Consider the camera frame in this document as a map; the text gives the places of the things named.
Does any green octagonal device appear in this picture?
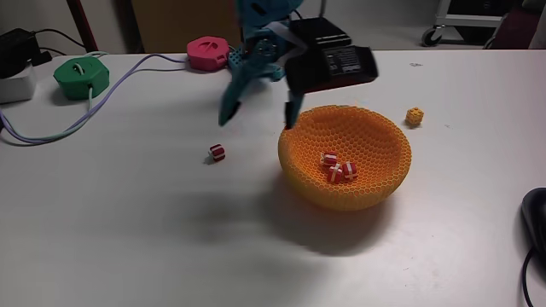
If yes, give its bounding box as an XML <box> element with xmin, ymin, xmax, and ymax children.
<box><xmin>53</xmin><ymin>56</ymin><xmax>111</xmax><ymax>101</ymax></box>

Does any black power adapter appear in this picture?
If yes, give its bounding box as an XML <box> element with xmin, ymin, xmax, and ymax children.
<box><xmin>0</xmin><ymin>27</ymin><xmax>43</xmax><ymax>80</ymax></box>

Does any black adapter cable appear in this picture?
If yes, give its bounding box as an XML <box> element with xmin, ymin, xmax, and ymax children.
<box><xmin>33</xmin><ymin>28</ymin><xmax>87</xmax><ymax>56</ymax></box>

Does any black camera box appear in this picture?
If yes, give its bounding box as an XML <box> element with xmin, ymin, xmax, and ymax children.
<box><xmin>284</xmin><ymin>16</ymin><xmax>380</xmax><ymax>96</ymax></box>

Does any pink octagonal device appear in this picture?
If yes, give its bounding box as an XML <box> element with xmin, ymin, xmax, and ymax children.
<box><xmin>186</xmin><ymin>35</ymin><xmax>230</xmax><ymax>72</ymax></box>

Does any yellow studded cube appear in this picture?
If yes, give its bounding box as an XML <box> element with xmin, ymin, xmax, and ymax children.
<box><xmin>404</xmin><ymin>107</ymin><xmax>426</xmax><ymax>128</ymax></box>

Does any white box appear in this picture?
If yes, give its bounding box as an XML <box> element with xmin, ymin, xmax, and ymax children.
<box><xmin>0</xmin><ymin>63</ymin><xmax>38</xmax><ymax>105</ymax></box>

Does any pale green cable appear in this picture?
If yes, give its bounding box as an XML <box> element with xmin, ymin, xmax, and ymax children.
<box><xmin>0</xmin><ymin>50</ymin><xmax>110</xmax><ymax>145</ymax></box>

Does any black computer mouse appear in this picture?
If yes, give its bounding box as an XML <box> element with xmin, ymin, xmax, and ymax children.
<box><xmin>520</xmin><ymin>187</ymin><xmax>546</xmax><ymax>257</ymax></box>

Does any yellow honeycomb basket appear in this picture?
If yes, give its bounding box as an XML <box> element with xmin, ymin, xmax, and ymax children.
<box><xmin>277</xmin><ymin>104</ymin><xmax>413</xmax><ymax>212</ymax></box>

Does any white ribbon cable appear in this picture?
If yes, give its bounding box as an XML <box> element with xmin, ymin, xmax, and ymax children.
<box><xmin>264</xmin><ymin>21</ymin><xmax>309</xmax><ymax>59</ymax></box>

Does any brown board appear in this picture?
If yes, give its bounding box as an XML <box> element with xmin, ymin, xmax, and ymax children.
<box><xmin>130</xmin><ymin>0</ymin><xmax>242</xmax><ymax>55</ymax></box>

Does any dark red seat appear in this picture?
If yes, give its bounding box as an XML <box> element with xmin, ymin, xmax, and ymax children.
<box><xmin>490</xmin><ymin>3</ymin><xmax>539</xmax><ymax>50</ymax></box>

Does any black mouse cable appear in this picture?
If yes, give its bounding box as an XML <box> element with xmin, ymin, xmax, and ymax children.
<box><xmin>521</xmin><ymin>249</ymin><xmax>537</xmax><ymax>307</ymax></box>

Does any red pole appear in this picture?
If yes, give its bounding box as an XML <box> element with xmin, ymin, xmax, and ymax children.
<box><xmin>66</xmin><ymin>0</ymin><xmax>100</xmax><ymax>53</ymax></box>

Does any purple cable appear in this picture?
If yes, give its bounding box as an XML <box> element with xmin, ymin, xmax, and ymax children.
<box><xmin>0</xmin><ymin>53</ymin><xmax>191</xmax><ymax>146</ymax></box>

